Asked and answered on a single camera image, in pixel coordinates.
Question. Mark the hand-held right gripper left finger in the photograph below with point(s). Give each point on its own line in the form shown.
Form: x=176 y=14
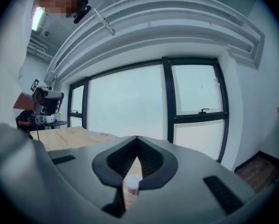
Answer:
x=78 y=183

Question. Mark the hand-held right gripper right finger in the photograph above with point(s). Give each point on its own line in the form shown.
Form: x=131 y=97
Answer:
x=190 y=171

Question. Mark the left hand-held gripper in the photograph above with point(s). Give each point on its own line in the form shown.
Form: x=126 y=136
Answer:
x=49 y=100

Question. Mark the white-lidded cotton swab container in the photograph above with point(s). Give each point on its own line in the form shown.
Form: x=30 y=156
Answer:
x=132 y=182

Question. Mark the person's left forearm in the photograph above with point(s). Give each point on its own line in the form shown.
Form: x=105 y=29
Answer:
x=24 y=101

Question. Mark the white device with round lenses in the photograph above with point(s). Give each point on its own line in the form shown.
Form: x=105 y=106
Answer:
x=46 y=119

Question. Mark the round dark side table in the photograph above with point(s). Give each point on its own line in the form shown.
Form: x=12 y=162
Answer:
x=57 y=123

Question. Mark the thin black stand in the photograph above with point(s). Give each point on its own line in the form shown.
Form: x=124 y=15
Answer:
x=37 y=130

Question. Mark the black framed window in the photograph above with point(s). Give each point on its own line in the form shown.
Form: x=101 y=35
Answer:
x=169 y=97

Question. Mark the rectangular ceiling light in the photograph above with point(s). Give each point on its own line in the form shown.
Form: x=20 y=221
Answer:
x=37 y=20

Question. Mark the white ceiling rod fixture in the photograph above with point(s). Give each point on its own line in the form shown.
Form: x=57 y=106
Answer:
x=104 y=22

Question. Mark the person's head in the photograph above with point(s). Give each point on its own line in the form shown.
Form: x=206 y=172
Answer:
x=60 y=1

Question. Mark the black head-worn camera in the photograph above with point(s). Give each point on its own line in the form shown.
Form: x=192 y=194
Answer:
x=81 y=15

